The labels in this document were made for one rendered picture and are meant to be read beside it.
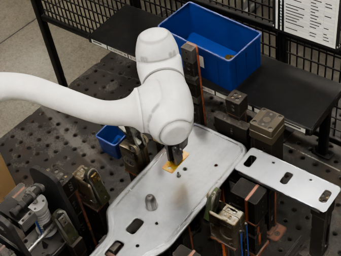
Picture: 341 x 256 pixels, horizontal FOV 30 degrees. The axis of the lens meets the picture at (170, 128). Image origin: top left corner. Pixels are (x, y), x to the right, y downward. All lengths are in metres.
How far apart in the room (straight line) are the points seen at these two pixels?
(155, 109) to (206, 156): 0.55
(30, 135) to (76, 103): 1.11
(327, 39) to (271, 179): 0.46
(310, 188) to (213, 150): 0.31
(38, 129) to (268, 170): 1.03
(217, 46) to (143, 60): 0.74
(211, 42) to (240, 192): 0.61
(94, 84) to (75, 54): 1.32
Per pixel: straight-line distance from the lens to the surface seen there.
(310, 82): 2.05
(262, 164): 1.85
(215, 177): 1.83
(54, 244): 1.83
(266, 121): 1.88
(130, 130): 1.80
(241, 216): 1.69
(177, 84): 1.40
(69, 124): 2.49
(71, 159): 2.37
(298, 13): 1.96
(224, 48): 2.17
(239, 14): 2.11
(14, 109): 3.70
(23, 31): 4.24
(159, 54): 1.45
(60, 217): 1.72
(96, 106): 1.41
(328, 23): 1.93
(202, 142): 1.92
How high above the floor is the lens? 2.43
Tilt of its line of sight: 47 degrees down
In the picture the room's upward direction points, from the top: 10 degrees counter-clockwise
